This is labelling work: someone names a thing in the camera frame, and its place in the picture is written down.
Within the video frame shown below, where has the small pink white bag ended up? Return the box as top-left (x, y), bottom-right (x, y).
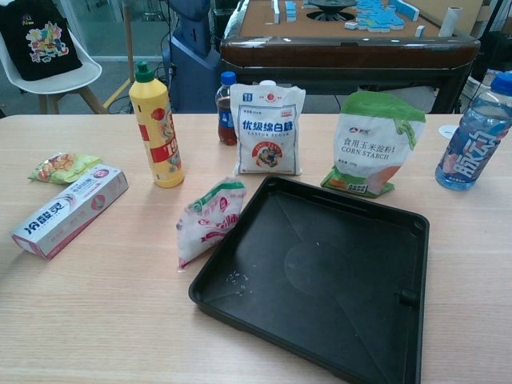
top-left (175, 176), bottom-right (249, 274)

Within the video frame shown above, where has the black square plastic tray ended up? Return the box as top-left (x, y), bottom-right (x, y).
top-left (188, 174), bottom-right (431, 384)

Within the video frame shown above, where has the green yellow snack packet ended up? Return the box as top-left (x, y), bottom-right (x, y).
top-left (26, 151), bottom-right (105, 186)

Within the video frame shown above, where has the white castor sugar bag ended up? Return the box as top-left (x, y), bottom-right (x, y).
top-left (230, 82), bottom-right (307, 178)

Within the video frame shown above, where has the dark cola bottle blue cap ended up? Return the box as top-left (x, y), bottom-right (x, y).
top-left (215, 71), bottom-right (242, 147)

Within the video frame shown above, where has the yellow bottle with green cap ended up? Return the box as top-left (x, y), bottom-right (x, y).
top-left (128, 60), bottom-right (186, 190)

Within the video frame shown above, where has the green white corn starch bag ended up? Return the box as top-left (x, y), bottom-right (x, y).
top-left (319, 90), bottom-right (427, 200)

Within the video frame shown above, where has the blue machine base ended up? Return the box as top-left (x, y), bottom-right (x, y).
top-left (166, 0), bottom-right (222, 114)

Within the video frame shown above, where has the dark wooden mahjong table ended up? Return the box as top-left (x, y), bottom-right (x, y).
top-left (218, 0), bottom-right (482, 115)

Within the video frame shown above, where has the pink white toothpaste box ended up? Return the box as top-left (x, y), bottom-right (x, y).
top-left (10, 164), bottom-right (130, 262)

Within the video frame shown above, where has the black mahjong table centre dome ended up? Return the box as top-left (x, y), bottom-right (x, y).
top-left (306, 0), bottom-right (358, 22)

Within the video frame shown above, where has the wooden pole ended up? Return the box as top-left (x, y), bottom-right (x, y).
top-left (122, 0), bottom-right (135, 86)

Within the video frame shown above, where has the blue mahjong tile pile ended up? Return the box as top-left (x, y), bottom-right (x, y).
top-left (354, 0), bottom-right (421, 34)

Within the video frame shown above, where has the blue sports drink bottle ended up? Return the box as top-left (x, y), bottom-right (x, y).
top-left (434, 70), bottom-right (512, 191)

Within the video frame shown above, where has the white chair with wooden legs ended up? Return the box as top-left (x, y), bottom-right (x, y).
top-left (0, 23), bottom-right (110, 119)

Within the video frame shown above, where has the white paper roll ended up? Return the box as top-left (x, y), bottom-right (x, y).
top-left (439, 6), bottom-right (465, 38)

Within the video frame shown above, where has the black printed tote bag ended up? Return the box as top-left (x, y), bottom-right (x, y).
top-left (0, 0), bottom-right (84, 82)

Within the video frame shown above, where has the black tripod stand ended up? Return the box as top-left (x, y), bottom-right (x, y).
top-left (455, 0), bottom-right (506, 115)

